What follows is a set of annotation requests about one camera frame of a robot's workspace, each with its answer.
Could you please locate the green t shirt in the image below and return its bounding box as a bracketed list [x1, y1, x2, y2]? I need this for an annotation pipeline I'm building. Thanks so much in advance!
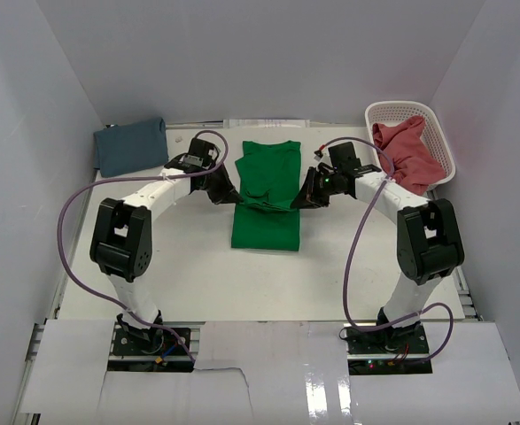
[231, 141, 301, 251]

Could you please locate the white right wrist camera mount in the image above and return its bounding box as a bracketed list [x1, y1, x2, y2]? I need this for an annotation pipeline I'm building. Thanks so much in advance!
[314, 145, 331, 166]

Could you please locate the aluminium table edge rail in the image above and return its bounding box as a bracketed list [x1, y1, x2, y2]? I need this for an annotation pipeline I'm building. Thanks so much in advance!
[453, 267, 484, 322]

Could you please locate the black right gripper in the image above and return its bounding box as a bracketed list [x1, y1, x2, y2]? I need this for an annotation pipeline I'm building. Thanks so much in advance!
[291, 166, 342, 210]

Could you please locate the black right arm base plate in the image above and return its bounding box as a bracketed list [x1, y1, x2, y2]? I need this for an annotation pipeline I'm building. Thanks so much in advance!
[338, 325, 433, 376]

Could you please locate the pink t shirt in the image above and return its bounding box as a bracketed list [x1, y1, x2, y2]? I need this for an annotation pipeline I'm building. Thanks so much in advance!
[372, 115, 446, 196]

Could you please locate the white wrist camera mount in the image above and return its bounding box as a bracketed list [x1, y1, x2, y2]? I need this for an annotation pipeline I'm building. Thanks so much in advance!
[203, 143, 221, 167]
[314, 145, 331, 166]

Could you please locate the white perforated plastic basket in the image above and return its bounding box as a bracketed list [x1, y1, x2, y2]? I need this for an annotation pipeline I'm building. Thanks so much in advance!
[365, 101, 456, 195]

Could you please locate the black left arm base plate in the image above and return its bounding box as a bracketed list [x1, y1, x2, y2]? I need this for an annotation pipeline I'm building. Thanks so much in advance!
[107, 324, 194, 373]

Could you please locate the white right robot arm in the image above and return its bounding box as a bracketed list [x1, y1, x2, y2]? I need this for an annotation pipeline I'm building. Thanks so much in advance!
[291, 136, 465, 353]

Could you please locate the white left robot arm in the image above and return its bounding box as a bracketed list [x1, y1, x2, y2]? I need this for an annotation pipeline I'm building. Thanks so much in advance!
[89, 136, 243, 353]

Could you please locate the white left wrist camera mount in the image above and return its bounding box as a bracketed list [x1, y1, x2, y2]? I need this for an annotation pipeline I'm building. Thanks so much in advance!
[203, 143, 221, 167]

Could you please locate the folded blue t shirt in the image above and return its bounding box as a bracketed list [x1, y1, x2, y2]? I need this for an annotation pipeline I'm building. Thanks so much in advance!
[94, 118, 169, 178]

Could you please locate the white paper sheet front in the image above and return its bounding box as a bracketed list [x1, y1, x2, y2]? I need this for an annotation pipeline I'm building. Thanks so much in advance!
[20, 320, 520, 424]

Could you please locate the white paper label strip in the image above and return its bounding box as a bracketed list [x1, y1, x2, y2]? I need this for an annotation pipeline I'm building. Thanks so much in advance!
[223, 119, 310, 128]

